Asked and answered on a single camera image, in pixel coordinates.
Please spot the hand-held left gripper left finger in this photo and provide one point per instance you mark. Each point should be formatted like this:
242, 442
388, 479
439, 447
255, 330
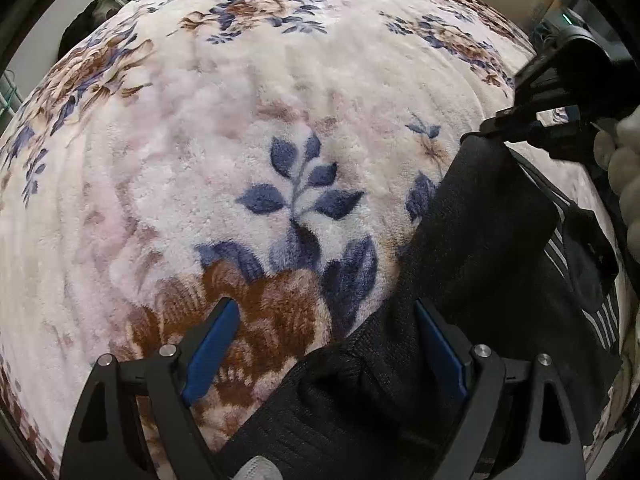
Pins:
210, 352

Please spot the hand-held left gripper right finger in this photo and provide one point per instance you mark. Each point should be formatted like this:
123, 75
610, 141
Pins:
442, 355

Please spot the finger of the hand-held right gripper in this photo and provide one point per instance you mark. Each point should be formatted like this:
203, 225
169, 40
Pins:
530, 130
535, 80

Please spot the black ribbed knit garment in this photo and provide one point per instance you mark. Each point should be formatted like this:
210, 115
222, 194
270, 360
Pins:
475, 240

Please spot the person's right hand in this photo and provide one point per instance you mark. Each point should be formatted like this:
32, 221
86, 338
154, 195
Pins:
625, 170

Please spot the dark striped garment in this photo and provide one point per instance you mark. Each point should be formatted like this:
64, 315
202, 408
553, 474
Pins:
582, 260

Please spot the floral fleece blanket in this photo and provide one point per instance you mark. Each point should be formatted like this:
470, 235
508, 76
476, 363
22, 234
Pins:
225, 125

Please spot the dark bag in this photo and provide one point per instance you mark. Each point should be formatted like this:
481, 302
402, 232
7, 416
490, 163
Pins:
85, 27

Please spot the green plastic item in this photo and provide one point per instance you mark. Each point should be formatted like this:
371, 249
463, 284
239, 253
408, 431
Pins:
107, 0

